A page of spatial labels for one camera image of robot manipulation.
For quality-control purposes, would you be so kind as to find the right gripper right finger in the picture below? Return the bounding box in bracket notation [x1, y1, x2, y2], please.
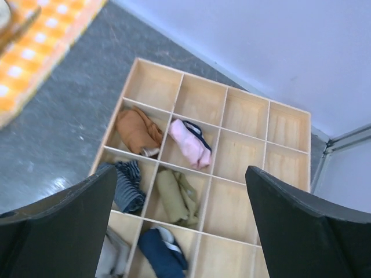
[245, 166, 370, 277]

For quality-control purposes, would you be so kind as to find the olive rolled cloth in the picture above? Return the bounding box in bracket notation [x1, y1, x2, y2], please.
[155, 168, 199, 228]

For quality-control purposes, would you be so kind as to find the wooden compartment tray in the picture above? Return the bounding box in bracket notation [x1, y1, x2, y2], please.
[92, 58, 311, 277]

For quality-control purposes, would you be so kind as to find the orange white checkered cloth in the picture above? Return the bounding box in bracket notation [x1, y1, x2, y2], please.
[1, 0, 106, 127]

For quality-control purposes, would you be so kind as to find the grey rolled cloth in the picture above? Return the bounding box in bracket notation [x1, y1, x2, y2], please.
[95, 226, 130, 277]

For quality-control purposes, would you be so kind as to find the brown rolled cloth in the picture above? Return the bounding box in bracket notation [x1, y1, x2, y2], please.
[115, 106, 163, 155]

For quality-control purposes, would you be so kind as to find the striped rolled sock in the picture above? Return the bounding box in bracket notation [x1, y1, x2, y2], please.
[114, 160, 146, 214]

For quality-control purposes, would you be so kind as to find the navy rolled cloth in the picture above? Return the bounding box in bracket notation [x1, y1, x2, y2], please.
[138, 225, 188, 278]

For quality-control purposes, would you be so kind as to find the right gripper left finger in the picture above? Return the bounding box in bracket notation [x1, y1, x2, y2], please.
[1, 166, 117, 277]

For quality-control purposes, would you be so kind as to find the beige floral plate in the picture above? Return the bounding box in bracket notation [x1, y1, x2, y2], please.
[0, 0, 12, 29]

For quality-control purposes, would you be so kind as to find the pink underwear navy trim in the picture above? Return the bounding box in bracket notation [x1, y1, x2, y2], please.
[169, 119, 212, 170]

